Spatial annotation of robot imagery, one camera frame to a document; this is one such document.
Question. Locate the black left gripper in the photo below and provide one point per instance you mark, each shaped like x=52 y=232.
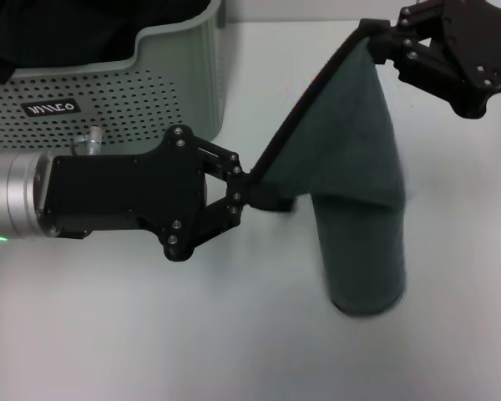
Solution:
x=129 y=192

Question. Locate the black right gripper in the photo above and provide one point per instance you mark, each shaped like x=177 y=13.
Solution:
x=476 y=42

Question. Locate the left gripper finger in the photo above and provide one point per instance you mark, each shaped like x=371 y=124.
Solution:
x=271 y=200

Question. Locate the dark green black-edged towel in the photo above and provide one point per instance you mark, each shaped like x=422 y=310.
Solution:
x=359 y=167

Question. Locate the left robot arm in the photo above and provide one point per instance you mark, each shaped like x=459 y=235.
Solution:
x=16 y=196

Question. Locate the grey-green perforated storage box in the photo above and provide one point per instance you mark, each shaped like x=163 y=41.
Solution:
x=192 y=83

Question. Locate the black cloth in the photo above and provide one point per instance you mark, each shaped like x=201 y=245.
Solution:
x=67 y=29

